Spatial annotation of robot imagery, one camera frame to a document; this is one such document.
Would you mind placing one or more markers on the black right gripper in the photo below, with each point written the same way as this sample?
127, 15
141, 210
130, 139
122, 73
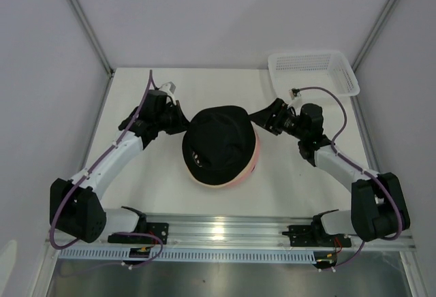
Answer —
266, 118

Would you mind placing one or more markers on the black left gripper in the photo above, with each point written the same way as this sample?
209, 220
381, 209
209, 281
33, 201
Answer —
182, 123

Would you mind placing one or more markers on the black hat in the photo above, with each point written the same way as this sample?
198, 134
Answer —
218, 145

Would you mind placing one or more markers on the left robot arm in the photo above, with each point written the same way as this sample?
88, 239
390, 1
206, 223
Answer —
75, 204

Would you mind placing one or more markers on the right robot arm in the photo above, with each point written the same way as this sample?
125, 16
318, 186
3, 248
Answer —
378, 209

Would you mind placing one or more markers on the white plastic basket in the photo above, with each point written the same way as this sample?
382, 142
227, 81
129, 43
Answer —
328, 69

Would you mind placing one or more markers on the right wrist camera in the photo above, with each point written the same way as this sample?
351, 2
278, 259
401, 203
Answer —
296, 99

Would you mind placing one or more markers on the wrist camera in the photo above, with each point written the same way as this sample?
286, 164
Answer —
169, 89
296, 99

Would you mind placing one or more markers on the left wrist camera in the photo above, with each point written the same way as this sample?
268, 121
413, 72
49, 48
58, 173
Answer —
169, 89

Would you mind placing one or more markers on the aluminium mounting rail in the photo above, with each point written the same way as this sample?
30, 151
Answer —
233, 232

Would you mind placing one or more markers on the right aluminium corner post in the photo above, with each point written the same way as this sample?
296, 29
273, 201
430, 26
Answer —
380, 22

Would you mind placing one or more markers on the aluminium corner post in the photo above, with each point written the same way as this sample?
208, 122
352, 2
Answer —
91, 35
380, 22

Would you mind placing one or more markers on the white slotted cable duct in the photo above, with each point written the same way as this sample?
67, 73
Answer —
189, 255

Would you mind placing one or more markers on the left aluminium corner post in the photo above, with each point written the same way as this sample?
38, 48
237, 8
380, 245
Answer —
91, 35

